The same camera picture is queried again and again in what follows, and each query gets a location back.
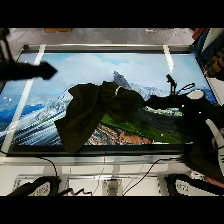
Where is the silver frame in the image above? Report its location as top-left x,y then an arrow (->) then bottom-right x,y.
0,43 -> 218,197

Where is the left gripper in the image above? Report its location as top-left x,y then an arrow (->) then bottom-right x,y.
36,61 -> 59,81

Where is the black cable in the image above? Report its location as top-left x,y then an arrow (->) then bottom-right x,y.
175,82 -> 196,96
121,156 -> 189,197
0,150 -> 59,178

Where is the dark green garment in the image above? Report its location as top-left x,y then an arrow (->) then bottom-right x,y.
53,80 -> 147,155

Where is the heap of clothes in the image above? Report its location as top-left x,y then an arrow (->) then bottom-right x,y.
191,28 -> 224,82

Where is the black garment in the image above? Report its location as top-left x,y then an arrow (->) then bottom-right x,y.
181,99 -> 224,183

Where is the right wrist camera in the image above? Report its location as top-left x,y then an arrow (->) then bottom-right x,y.
165,73 -> 178,98

